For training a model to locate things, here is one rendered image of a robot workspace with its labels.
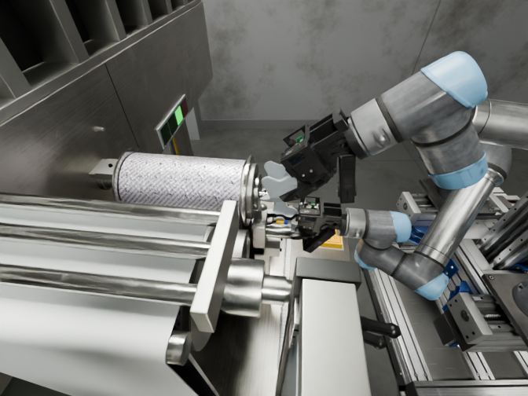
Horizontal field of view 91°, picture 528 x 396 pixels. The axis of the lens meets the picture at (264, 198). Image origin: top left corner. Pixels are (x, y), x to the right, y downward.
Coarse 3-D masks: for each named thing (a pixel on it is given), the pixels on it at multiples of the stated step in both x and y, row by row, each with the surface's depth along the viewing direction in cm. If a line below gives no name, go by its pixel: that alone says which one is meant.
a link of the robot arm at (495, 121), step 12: (480, 108) 44; (492, 108) 44; (504, 108) 44; (516, 108) 44; (480, 120) 44; (492, 120) 44; (504, 120) 44; (516, 120) 44; (480, 132) 45; (492, 132) 45; (504, 132) 45; (516, 132) 44; (492, 144) 48; (504, 144) 47; (516, 144) 46
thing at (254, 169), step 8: (256, 168) 53; (248, 176) 49; (240, 184) 49; (248, 184) 49; (240, 192) 49; (248, 192) 48; (240, 200) 49; (248, 200) 49; (240, 208) 50; (248, 208) 50; (240, 216) 52; (248, 216) 52
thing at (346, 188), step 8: (352, 152) 41; (344, 160) 41; (352, 160) 41; (344, 168) 42; (352, 168) 42; (344, 176) 44; (352, 176) 43; (344, 184) 45; (352, 184) 45; (344, 192) 46; (352, 192) 46; (344, 200) 47; (352, 200) 47
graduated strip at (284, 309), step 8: (288, 240) 88; (288, 248) 86; (288, 256) 84; (288, 264) 81; (288, 272) 80; (280, 312) 71; (280, 320) 70; (280, 328) 68; (280, 336) 67; (280, 344) 65; (280, 352) 64
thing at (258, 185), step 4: (256, 176) 52; (260, 176) 52; (256, 180) 51; (260, 180) 53; (256, 184) 51; (260, 184) 53; (256, 188) 50; (260, 188) 54; (256, 192) 50; (256, 196) 51; (256, 200) 51; (260, 200) 56; (256, 204) 51; (256, 208) 53
